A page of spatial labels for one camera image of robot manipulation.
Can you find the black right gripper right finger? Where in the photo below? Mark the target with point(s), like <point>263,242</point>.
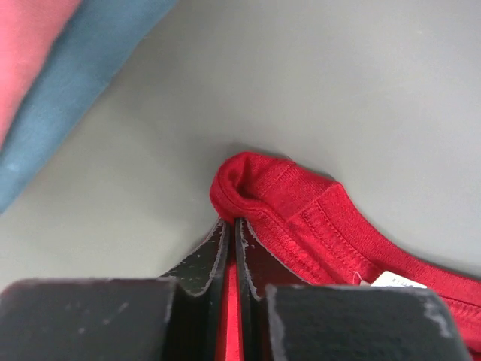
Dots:
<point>285,318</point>

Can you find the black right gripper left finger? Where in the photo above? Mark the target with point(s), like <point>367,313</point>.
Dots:
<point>172,317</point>

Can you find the red t shirt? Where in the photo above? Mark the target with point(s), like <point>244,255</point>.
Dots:
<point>310,224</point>

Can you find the folded blue t shirt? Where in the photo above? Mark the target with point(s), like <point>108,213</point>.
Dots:
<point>91,49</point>

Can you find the folded pink t shirt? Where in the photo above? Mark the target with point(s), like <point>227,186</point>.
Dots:
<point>28,31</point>

